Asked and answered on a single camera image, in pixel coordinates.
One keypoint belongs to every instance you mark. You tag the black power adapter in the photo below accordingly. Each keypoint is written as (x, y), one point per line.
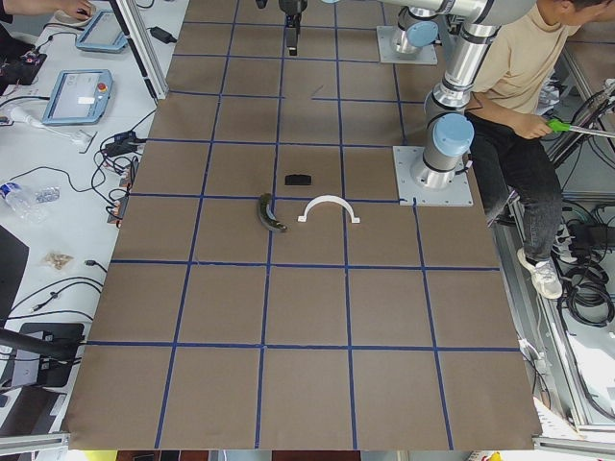
(162, 35)

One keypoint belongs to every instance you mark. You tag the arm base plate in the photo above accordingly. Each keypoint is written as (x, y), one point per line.
(427, 56)
(417, 185)

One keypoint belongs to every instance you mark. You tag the black brake pad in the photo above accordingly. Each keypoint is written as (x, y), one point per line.
(298, 180)

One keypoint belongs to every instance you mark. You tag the aluminium frame post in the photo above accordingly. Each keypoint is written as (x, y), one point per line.
(134, 29)

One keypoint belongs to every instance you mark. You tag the near blue teach pendant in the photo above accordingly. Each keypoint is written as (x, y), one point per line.
(79, 97)

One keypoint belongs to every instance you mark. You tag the green handled grabber tool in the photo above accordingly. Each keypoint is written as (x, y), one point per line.
(558, 126)

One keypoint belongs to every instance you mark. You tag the person in beige shirt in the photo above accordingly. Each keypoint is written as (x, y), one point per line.
(506, 151)

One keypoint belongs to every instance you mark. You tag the blue teach pendant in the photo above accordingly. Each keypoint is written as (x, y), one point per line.
(102, 34)
(79, 97)

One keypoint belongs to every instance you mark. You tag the clear plastic water bottle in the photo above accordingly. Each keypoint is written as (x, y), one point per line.
(28, 204)

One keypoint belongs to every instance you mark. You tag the green curved brake shoe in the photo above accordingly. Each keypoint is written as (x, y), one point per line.
(266, 215)

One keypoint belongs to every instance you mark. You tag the brown paper table mat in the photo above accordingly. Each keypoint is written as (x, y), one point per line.
(213, 332)

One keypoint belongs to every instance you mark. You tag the white curved plastic clamp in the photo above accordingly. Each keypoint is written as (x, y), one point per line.
(330, 201)

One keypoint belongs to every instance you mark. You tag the far blue teach pendant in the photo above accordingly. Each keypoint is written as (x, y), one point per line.
(102, 34)

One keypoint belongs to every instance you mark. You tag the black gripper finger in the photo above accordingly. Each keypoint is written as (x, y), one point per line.
(292, 34)

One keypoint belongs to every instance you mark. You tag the second person hand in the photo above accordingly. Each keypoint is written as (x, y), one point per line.
(77, 9)

